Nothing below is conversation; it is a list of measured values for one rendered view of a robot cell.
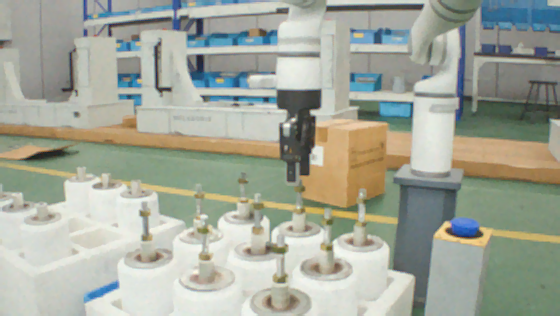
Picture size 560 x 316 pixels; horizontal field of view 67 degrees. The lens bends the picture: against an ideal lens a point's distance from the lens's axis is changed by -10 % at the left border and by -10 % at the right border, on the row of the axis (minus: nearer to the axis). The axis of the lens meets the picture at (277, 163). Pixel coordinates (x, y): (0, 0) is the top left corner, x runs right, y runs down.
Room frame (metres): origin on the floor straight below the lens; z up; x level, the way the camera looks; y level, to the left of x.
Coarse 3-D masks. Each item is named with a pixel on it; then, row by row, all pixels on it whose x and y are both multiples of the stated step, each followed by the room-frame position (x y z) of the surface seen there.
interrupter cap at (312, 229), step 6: (288, 222) 0.80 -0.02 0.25; (306, 222) 0.80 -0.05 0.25; (312, 222) 0.79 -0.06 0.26; (282, 228) 0.77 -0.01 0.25; (288, 228) 0.77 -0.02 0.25; (306, 228) 0.77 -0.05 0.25; (312, 228) 0.77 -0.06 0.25; (318, 228) 0.76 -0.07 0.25; (288, 234) 0.74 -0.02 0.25; (294, 234) 0.74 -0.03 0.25; (300, 234) 0.74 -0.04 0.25; (306, 234) 0.74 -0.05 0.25; (312, 234) 0.74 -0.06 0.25
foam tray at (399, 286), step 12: (396, 276) 0.72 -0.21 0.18; (408, 276) 0.72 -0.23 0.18; (396, 288) 0.68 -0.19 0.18; (408, 288) 0.69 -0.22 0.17; (96, 300) 0.63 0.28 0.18; (108, 300) 0.63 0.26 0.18; (120, 300) 0.64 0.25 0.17; (360, 300) 0.64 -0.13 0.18; (384, 300) 0.64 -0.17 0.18; (396, 300) 0.64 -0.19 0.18; (408, 300) 0.70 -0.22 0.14; (96, 312) 0.60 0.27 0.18; (108, 312) 0.59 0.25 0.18; (120, 312) 0.59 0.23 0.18; (360, 312) 0.63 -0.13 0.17; (372, 312) 0.60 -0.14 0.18; (384, 312) 0.60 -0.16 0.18; (396, 312) 0.65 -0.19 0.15; (408, 312) 0.71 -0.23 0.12
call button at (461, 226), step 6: (450, 222) 0.58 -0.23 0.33; (456, 222) 0.57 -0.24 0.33; (462, 222) 0.57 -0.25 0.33; (468, 222) 0.57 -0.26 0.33; (474, 222) 0.57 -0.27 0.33; (456, 228) 0.56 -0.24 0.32; (462, 228) 0.55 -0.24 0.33; (468, 228) 0.55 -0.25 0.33; (474, 228) 0.55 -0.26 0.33; (462, 234) 0.56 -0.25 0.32; (468, 234) 0.56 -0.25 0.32; (474, 234) 0.56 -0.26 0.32
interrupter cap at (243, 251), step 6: (240, 246) 0.68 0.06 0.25; (246, 246) 0.68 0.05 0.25; (270, 246) 0.68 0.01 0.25; (234, 252) 0.66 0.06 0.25; (240, 252) 0.66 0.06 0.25; (246, 252) 0.66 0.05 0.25; (270, 252) 0.66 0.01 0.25; (240, 258) 0.64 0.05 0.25; (246, 258) 0.63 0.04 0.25; (252, 258) 0.63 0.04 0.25; (258, 258) 0.63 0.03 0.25; (264, 258) 0.63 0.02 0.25; (270, 258) 0.64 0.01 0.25
